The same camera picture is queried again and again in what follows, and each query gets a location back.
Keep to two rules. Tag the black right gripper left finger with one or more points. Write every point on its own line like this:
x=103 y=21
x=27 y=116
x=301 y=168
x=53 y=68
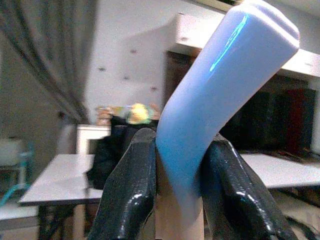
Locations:
x=130 y=180

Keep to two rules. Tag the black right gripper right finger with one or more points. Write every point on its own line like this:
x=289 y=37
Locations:
x=240 y=190

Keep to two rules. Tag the black bag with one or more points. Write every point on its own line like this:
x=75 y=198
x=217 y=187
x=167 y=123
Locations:
x=110 y=155

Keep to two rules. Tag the white cabinet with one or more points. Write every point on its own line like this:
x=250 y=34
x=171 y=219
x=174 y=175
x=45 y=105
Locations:
x=91 y=138

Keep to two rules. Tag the white table with black legs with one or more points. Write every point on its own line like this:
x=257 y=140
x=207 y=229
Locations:
x=67 y=180

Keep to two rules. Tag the yellow green toy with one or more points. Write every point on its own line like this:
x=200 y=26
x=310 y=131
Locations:
x=138 y=113

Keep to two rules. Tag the grey curtain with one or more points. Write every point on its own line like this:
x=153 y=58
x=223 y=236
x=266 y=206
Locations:
x=50 y=57

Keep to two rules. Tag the teal frame chair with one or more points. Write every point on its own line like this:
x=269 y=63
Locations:
x=17 y=170

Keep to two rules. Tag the white wall shelf unit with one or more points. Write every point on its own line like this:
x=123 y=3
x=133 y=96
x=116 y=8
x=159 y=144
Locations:
x=190 y=32

